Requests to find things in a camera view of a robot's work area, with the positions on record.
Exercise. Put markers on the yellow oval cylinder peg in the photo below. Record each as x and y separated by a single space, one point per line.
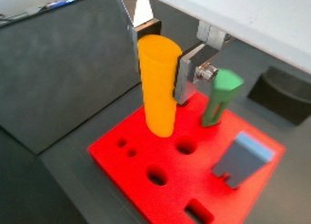
158 56

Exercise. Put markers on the black curved cradle fixture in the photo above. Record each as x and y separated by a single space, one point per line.
285 94

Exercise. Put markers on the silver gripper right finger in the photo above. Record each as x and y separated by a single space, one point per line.
194 66

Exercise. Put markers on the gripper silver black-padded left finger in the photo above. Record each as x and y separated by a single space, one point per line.
142 22

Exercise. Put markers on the green triangular peg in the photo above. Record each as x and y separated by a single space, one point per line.
226 87

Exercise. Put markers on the red foam shape board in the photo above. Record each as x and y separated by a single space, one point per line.
164 173

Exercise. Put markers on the blue rectangular forked peg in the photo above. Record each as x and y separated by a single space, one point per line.
245 157

